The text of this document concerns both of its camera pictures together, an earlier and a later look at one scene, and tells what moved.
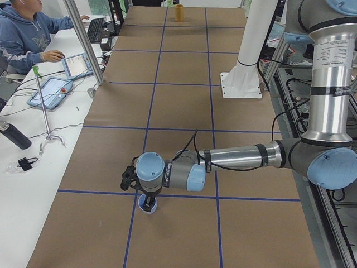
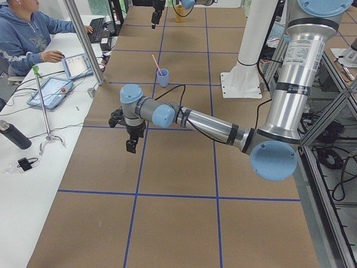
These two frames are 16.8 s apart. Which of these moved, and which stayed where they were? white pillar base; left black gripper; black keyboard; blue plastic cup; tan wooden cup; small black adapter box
Moved: blue plastic cup; left black gripper
Stayed: white pillar base; tan wooden cup; black keyboard; small black adapter box
